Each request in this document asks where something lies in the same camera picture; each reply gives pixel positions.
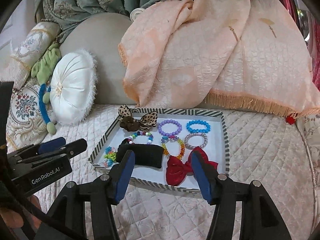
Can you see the quilted cream bedspread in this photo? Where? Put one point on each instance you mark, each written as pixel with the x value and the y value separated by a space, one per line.
pixel 262 155

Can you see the black hair band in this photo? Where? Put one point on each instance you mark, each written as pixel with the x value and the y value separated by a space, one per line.
pixel 145 155

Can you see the brown scrunchie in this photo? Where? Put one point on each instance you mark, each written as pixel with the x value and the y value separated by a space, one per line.
pixel 130 123

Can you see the red velvet bow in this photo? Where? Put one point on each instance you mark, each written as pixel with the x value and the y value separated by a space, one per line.
pixel 177 171

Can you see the white round ornament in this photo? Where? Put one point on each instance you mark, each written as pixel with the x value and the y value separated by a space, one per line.
pixel 136 13

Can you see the green and blue plush toy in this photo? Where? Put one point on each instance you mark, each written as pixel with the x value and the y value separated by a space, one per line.
pixel 47 62

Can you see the peach fringed blanket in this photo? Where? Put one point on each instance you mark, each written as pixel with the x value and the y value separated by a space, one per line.
pixel 200 55

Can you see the row of hanging clothes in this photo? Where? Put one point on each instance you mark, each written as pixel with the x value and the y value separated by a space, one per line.
pixel 291 2

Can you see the cream bolster pillow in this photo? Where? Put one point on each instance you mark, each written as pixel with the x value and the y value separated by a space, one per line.
pixel 30 45

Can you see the floral embroidered pillow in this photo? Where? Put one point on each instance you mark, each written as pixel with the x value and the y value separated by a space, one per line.
pixel 25 105

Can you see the white round cushion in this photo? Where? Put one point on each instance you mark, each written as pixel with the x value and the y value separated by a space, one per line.
pixel 72 87

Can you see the small red cloth piece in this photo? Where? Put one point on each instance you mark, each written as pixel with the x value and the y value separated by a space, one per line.
pixel 290 120

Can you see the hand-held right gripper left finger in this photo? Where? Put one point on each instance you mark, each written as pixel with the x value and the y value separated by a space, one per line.
pixel 123 180

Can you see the striped cardboard tray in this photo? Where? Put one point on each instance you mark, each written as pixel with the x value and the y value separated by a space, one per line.
pixel 212 142

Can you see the cream floral cushion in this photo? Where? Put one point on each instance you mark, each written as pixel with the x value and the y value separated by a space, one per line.
pixel 310 140

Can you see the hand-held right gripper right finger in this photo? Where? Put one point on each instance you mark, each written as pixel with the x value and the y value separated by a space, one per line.
pixel 201 177

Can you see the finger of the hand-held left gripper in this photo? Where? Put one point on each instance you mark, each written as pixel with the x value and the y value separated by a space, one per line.
pixel 51 145
pixel 75 146

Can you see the leopard print bow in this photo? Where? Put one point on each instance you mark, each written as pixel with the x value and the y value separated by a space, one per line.
pixel 150 120

